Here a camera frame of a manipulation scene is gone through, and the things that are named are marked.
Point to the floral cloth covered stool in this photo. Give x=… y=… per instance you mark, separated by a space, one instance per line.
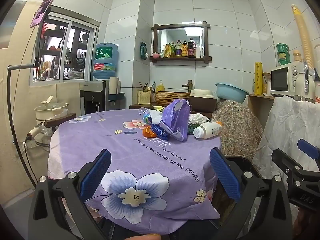
x=242 y=131

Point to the wooden chair back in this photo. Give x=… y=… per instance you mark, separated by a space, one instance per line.
x=50 y=123

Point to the white medicine bottle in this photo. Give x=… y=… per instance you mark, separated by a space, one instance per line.
x=208 y=130

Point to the blue water jug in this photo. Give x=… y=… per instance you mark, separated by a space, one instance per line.
x=105 y=61

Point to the green stacked cups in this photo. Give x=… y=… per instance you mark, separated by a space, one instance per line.
x=283 y=54

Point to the blue snack wrapper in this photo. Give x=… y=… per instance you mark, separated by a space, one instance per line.
x=160 y=132

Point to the green wall packet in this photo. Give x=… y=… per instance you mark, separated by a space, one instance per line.
x=143 y=51

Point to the woven basket sink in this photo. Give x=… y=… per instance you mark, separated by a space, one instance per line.
x=165 y=98

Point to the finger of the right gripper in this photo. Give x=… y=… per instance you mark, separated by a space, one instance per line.
x=297 y=177
x=309 y=149

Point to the black water dispenser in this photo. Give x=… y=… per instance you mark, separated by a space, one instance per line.
x=94 y=96

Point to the white cooking pot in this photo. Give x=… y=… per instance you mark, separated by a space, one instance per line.
x=49 y=109

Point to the yellow soap bottle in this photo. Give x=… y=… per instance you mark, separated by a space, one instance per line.
x=160 y=87

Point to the white microwave oven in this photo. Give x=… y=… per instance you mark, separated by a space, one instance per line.
x=283 y=79

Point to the window with metal frame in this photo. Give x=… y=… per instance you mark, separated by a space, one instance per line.
x=65 y=45

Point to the brown trash bin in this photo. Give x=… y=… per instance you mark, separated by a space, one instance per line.
x=222 y=203

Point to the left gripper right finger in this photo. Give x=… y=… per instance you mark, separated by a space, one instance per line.
x=273 y=218

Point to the yellow roll package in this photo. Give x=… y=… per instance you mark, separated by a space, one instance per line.
x=258 y=78

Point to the white paper towel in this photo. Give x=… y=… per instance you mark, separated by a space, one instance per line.
x=197 y=119

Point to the long yellow tube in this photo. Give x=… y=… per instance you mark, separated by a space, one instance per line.
x=304 y=36

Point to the orange peel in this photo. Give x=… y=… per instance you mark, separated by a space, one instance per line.
x=149 y=133

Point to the wooden counter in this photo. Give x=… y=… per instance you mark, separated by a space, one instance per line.
x=260 y=105

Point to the purple plastic bag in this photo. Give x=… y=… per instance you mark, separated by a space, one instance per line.
x=175 y=119

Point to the beige utensil holder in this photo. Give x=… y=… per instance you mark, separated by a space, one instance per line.
x=143 y=97

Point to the white thermos bottle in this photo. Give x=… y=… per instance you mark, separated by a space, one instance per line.
x=305 y=85

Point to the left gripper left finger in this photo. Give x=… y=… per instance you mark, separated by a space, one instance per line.
x=47 y=216

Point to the wooden faucet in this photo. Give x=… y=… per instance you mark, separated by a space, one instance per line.
x=189 y=86

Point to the brown pot white lid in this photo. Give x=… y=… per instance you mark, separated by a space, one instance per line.
x=202 y=100

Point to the white plastic sheet cover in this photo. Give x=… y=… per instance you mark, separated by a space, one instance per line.
x=288 y=121

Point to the smartphone on stand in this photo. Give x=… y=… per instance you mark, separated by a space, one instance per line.
x=42 y=11

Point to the light blue plastic basin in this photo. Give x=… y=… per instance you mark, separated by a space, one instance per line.
x=227 y=91

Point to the crushed clear water bottle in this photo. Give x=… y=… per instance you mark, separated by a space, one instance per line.
x=150 y=116

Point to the purple floral tablecloth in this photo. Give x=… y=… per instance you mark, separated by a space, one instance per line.
x=152 y=185

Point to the wooden framed wall mirror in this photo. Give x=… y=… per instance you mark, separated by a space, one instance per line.
x=185 y=41

